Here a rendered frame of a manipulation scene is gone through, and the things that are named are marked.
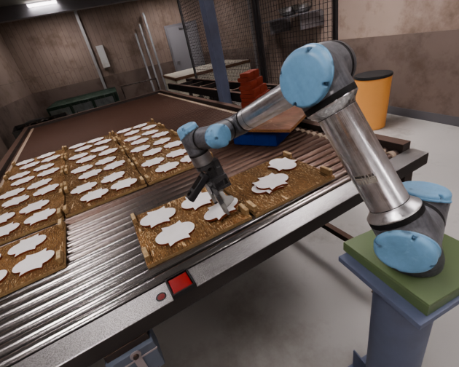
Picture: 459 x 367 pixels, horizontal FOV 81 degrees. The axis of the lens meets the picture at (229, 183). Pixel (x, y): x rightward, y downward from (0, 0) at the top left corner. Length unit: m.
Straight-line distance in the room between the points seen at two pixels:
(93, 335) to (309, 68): 0.85
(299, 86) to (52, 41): 10.17
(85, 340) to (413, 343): 0.95
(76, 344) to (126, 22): 10.10
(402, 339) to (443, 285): 0.27
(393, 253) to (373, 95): 3.58
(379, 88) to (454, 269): 3.40
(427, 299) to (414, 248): 0.21
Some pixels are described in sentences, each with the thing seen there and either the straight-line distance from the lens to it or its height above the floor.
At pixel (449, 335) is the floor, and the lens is 1.96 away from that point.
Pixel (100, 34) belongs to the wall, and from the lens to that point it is 10.51.
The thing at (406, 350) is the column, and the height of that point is 0.59.
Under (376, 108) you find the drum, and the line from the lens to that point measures 4.24.
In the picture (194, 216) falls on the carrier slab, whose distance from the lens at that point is 1.12.
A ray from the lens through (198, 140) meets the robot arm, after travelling 0.89.
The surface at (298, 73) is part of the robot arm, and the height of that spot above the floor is 1.45.
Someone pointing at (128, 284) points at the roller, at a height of 0.92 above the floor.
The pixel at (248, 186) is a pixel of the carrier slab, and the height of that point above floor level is 0.94.
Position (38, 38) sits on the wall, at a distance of 10.65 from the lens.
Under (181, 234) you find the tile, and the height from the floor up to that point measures 0.95.
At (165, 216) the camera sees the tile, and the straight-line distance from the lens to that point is 1.16.
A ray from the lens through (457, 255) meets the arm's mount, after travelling 1.00.
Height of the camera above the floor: 1.55
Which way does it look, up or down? 28 degrees down
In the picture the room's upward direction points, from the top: 12 degrees counter-clockwise
